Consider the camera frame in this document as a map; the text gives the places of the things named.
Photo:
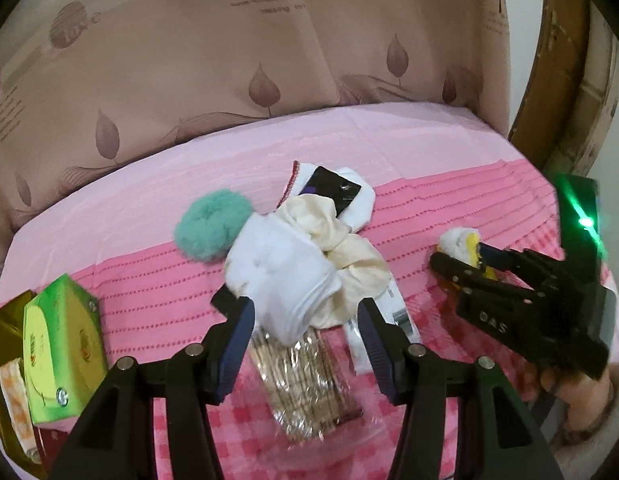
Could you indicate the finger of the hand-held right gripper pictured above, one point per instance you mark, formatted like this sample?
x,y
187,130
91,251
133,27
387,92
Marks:
x,y
454,267
499,257

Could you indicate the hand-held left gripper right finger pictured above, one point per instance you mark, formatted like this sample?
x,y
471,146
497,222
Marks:
x,y
379,355

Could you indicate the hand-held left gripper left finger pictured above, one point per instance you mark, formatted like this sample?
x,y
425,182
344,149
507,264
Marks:
x,y
234,355

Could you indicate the white yellow sock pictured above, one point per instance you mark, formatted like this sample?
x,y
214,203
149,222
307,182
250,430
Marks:
x,y
462,245

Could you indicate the cotton swab packet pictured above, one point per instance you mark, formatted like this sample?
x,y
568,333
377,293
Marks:
x,y
309,385

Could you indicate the cream satin cloth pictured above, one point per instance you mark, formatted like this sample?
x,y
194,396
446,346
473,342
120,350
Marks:
x,y
354,270

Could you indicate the black purple packet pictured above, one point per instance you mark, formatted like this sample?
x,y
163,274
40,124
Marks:
x,y
332,187

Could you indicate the gold tin box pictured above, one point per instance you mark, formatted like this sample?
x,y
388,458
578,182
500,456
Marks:
x,y
6,330

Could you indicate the person's right forearm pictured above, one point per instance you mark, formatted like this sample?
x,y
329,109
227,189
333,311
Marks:
x,y
589,447

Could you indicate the person's right hand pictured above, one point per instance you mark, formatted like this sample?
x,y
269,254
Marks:
x,y
584,400

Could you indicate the white plastic packet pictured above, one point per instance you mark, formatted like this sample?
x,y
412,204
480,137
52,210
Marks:
x,y
359,350

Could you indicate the pink checked blanket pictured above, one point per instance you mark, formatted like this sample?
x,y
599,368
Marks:
x,y
154,300

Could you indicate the white sock with red trim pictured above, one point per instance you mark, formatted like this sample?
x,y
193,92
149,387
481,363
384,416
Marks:
x,y
362,205

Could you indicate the teal fluffy pom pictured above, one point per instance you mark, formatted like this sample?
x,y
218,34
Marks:
x,y
209,225

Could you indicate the green tissue pack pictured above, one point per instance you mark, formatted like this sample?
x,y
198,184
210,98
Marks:
x,y
64,330

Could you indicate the orange patterned cloth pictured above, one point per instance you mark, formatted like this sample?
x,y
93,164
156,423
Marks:
x,y
19,400

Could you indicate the beige leaf print curtain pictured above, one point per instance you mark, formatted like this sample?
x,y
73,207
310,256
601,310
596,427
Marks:
x,y
189,60

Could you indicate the wooden frame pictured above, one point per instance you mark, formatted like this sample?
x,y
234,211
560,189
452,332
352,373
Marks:
x,y
554,60

